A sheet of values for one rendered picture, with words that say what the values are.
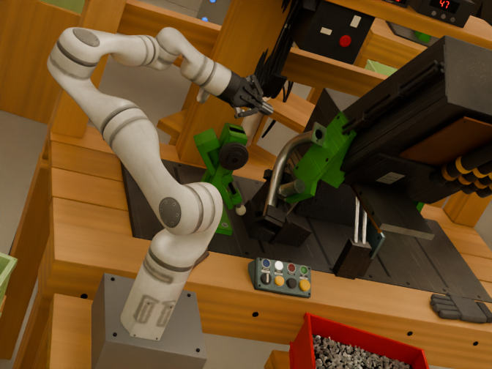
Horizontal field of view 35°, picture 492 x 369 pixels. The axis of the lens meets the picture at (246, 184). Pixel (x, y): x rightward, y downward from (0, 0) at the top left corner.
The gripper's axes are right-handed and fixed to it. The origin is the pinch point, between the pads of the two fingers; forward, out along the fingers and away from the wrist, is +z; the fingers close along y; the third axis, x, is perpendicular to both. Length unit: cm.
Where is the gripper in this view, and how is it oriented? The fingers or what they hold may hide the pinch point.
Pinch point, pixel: (266, 108)
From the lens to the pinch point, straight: 203.3
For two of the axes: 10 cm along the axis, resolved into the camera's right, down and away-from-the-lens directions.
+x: -5.6, 1.3, 8.2
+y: 2.7, -9.0, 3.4
